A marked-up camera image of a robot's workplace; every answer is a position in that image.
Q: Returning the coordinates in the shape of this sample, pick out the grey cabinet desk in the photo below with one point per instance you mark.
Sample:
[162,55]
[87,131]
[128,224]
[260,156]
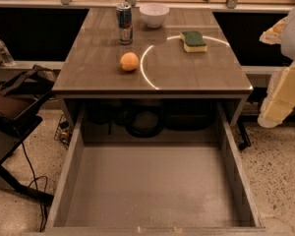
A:
[92,68]

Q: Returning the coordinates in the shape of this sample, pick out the white bowl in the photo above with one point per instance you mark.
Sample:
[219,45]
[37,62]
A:
[154,14]

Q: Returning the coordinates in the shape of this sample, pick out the black folding chair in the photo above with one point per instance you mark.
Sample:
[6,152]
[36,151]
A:
[20,100]

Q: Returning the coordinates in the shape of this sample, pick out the orange fruit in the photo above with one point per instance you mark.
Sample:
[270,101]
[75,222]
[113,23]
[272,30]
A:
[129,62]

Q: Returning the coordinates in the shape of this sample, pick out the blue silver drink can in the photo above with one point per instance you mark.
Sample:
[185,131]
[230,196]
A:
[124,20]

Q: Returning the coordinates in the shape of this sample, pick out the green and yellow sponge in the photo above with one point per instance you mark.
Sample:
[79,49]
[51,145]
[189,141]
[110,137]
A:
[193,41]

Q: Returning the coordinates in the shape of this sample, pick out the open grey top drawer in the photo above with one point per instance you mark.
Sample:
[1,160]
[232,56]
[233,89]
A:
[175,184]

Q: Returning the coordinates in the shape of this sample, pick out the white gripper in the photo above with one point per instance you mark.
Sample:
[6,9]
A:
[294,36]

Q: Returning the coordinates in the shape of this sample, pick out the clear plastic water bottle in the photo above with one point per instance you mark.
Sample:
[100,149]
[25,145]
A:
[5,55]

